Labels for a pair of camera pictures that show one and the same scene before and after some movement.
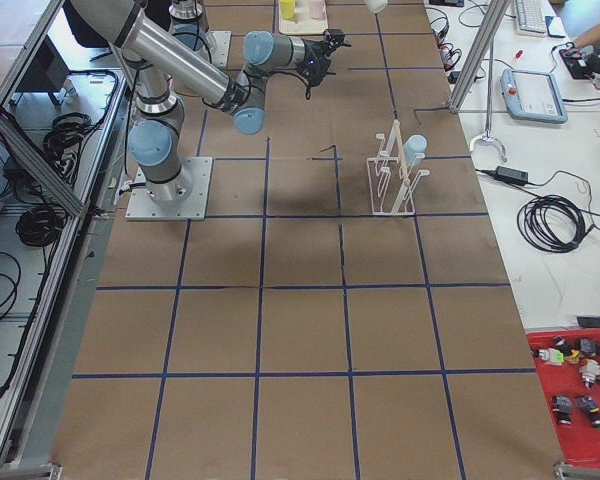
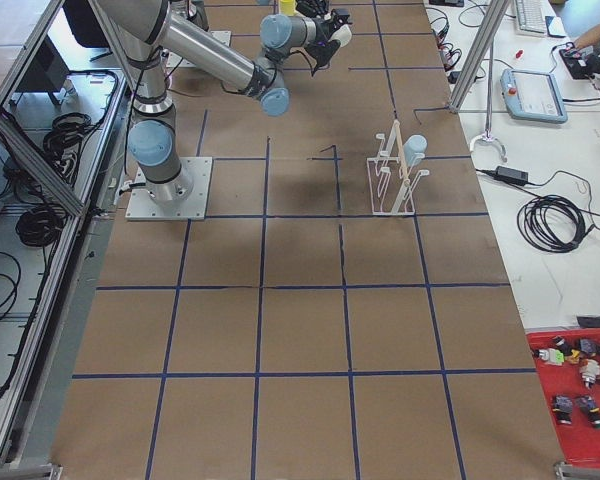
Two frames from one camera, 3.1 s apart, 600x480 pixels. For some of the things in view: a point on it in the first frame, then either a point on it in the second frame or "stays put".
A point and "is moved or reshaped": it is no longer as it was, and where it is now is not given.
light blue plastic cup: x=414 y=145 stays put
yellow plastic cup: x=287 y=7 stays put
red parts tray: x=579 y=371 stays put
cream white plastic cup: x=376 y=6 is moved or reshaped
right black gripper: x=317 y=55 -> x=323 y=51
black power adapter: x=512 y=175 stays put
